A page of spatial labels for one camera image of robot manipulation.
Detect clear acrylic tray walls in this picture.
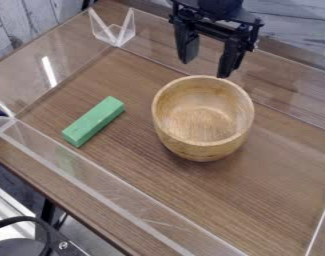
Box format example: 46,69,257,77
0,1,325,256

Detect grey metal base plate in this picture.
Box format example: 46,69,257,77
35,224,90,256

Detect black cable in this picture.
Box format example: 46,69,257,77
0,215,54,256

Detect brown wooden bowl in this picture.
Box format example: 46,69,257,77
151,75,256,162

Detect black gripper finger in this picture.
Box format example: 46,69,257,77
217,37,246,78
174,20,200,64

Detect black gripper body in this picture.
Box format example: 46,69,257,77
170,0,264,51

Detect black table leg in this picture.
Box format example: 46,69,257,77
41,199,55,224

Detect green rectangular block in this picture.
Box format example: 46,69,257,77
62,96,125,148

